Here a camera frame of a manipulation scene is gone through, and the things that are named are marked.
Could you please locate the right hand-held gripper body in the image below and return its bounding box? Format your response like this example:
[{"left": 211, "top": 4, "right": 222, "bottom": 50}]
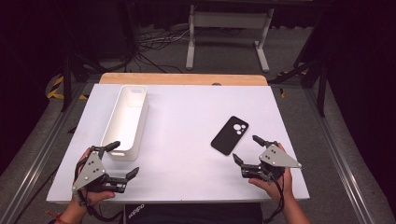
[{"left": 241, "top": 141, "right": 304, "bottom": 183}]

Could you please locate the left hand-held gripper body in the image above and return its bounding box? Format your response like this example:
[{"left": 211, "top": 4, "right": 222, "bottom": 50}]
[{"left": 72, "top": 145, "right": 129, "bottom": 194}]

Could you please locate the white plastic storage box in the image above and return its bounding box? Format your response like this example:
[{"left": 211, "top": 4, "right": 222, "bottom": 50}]
[{"left": 101, "top": 84, "right": 149, "bottom": 162}]

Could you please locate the person's left hand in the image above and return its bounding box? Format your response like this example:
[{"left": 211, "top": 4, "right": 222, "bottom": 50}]
[{"left": 68, "top": 148, "right": 117, "bottom": 211}]

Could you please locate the person's right hand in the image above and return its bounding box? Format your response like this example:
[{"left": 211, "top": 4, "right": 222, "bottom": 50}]
[{"left": 248, "top": 142, "right": 295, "bottom": 203}]

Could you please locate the person's black clothing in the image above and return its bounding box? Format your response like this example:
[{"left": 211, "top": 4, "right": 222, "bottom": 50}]
[{"left": 123, "top": 203, "right": 264, "bottom": 224}]

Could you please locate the black metal stand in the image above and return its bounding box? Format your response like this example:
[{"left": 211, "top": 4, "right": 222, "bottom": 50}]
[
  {"left": 60, "top": 50, "right": 106, "bottom": 113},
  {"left": 268, "top": 57, "right": 329, "bottom": 119}
]

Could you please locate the yellow black floor tape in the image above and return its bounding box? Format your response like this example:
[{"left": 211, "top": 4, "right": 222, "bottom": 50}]
[{"left": 46, "top": 76, "right": 90, "bottom": 101}]

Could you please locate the right hand-held gripper cable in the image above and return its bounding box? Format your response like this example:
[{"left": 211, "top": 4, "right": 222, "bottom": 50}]
[{"left": 262, "top": 173, "right": 286, "bottom": 224}]

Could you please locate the hand-held gripper cable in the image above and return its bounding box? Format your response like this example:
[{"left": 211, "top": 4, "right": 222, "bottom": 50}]
[
  {"left": 262, "top": 173, "right": 286, "bottom": 224},
  {"left": 77, "top": 189, "right": 125, "bottom": 224}
]

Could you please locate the left hand-held gripper cable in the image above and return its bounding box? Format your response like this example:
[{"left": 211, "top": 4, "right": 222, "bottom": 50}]
[{"left": 77, "top": 189, "right": 125, "bottom": 224}]

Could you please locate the red wrist bracelet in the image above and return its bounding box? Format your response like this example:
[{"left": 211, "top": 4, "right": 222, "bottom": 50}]
[{"left": 45, "top": 211, "right": 72, "bottom": 224}]

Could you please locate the grey metal floor rail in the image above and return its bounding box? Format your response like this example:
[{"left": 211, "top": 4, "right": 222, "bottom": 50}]
[
  {"left": 0, "top": 83, "right": 92, "bottom": 224},
  {"left": 303, "top": 88, "right": 378, "bottom": 224}
]

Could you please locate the tangle of floor cables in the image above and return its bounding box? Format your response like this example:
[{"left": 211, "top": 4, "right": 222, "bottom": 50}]
[{"left": 133, "top": 23, "right": 191, "bottom": 75}]

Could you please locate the white metal stand frame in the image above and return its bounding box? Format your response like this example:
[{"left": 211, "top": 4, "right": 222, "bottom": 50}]
[{"left": 185, "top": 4, "right": 276, "bottom": 74}]

